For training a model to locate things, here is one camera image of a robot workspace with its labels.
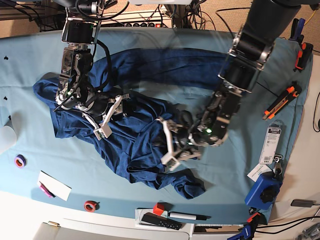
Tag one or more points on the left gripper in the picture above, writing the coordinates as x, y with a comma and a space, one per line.
177, 142

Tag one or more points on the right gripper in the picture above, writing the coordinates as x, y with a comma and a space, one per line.
115, 108

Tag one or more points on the dark blue t-shirt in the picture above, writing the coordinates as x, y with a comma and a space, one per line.
137, 142

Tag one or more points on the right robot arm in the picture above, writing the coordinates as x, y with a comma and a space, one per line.
75, 92

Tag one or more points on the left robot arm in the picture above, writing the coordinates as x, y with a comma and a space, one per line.
251, 49

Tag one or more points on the red cube block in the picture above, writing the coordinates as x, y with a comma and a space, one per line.
158, 209

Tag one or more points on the white marker pen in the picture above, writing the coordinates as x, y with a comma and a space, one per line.
187, 216

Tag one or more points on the white paper card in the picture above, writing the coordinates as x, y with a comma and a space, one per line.
58, 188

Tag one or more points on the white label card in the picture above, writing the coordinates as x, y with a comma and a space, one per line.
257, 171

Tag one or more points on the black remote control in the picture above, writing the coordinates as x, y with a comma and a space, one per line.
161, 221

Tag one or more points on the red tape roll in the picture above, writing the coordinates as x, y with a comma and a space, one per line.
91, 206

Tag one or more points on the light blue table cloth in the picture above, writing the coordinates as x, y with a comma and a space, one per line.
26, 59

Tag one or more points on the packaged tool blister pack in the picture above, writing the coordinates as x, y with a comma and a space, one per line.
270, 144

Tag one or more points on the purple tape roll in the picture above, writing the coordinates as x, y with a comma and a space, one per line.
20, 161

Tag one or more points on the blue box with knob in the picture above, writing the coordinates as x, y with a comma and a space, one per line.
264, 191

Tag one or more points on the white translucent cup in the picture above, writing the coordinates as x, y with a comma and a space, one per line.
8, 138

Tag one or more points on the orange clamp bottom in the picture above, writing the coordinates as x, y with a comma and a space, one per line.
254, 217

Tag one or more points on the blue spring clamp bottom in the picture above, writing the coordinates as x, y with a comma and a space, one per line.
247, 233

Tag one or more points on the blue spring clamp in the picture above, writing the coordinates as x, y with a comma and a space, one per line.
296, 30
247, 233

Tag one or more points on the power strip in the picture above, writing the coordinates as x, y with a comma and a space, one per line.
144, 18

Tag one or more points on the orange black utility knife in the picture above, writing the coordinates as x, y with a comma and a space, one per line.
287, 96

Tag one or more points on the black phone device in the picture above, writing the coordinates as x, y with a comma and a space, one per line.
302, 203

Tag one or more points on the orange black clamp top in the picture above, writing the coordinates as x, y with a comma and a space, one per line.
303, 56

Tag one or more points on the blue spring clamp top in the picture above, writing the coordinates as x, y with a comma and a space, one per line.
296, 30

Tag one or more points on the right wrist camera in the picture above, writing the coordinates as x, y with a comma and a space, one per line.
102, 132

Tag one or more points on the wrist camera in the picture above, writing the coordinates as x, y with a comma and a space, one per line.
170, 161
102, 132

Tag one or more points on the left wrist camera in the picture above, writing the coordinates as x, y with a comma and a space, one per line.
170, 161

